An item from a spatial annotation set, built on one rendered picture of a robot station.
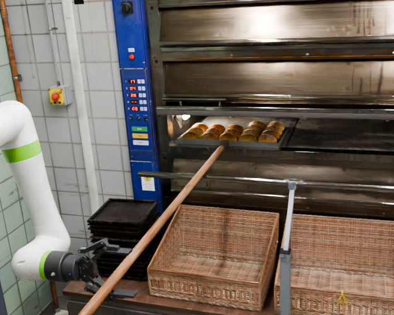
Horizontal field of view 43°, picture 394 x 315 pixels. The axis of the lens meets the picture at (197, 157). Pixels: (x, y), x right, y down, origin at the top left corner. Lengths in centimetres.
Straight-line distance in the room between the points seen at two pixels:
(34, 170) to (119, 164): 126
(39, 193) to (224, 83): 119
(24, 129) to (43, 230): 33
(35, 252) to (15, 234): 149
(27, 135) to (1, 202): 140
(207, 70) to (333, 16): 64
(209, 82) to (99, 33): 64
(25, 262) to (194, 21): 143
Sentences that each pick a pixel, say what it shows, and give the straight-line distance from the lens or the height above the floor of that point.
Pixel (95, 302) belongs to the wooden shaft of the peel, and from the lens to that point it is 148.
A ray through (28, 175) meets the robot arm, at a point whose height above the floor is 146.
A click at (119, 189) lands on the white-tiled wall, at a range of 293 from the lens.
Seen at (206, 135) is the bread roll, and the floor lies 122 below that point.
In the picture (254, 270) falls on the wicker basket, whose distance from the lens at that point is 266.
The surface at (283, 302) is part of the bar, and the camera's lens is 221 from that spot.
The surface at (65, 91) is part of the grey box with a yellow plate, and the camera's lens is 283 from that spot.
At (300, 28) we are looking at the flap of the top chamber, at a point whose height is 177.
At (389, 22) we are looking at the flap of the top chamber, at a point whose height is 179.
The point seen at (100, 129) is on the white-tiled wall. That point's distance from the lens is 285.
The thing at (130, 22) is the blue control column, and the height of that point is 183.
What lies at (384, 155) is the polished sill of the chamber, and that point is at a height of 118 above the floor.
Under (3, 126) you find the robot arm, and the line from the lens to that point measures 154.
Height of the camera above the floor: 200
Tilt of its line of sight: 19 degrees down
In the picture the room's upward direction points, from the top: 4 degrees counter-clockwise
